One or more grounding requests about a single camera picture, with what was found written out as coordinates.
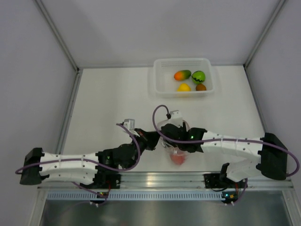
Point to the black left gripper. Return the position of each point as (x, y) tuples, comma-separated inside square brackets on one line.
[(149, 139)]

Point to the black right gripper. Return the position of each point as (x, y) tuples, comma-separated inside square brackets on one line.
[(172, 144)]

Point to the clear zip top bag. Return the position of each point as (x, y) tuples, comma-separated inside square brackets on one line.
[(167, 147)]

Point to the red fake strawberry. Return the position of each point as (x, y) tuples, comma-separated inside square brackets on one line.
[(177, 159)]

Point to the yellow fake pepper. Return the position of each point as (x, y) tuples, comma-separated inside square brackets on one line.
[(184, 88)]

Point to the brown fake kiwi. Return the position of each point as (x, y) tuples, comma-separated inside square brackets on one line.
[(201, 87)]

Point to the orange green fake mango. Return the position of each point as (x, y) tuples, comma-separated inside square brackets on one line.
[(182, 75)]

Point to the green fake apple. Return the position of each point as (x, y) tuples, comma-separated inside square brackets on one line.
[(198, 77)]

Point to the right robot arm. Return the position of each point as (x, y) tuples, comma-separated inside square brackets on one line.
[(260, 156)]

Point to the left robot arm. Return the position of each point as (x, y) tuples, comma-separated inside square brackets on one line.
[(88, 170)]

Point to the white plastic basket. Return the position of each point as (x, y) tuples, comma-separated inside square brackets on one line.
[(166, 86)]

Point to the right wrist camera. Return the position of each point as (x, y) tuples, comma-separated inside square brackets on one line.
[(175, 118)]

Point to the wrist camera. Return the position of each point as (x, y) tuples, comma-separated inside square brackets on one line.
[(129, 124), (175, 118)]

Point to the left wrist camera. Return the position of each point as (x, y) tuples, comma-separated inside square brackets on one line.
[(129, 124)]

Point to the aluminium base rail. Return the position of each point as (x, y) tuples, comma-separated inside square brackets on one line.
[(188, 180)]

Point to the white slotted cable duct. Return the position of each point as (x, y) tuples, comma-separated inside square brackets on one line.
[(142, 196)]

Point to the aluminium frame rail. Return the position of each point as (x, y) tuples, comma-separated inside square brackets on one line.
[(47, 17)]

